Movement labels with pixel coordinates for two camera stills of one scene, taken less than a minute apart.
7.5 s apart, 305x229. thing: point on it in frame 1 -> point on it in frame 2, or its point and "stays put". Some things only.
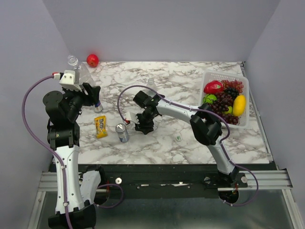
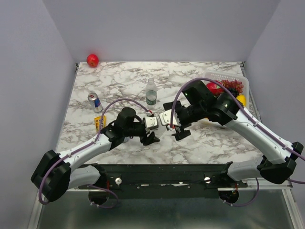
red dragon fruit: x=214 y=87 stays put
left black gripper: x=93 y=93 -> x=147 y=140
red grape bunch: x=236 y=84 stays put
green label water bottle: x=151 y=84 stays put
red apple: x=92 y=60 stays put
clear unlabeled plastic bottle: x=82 y=75 -> x=165 y=135
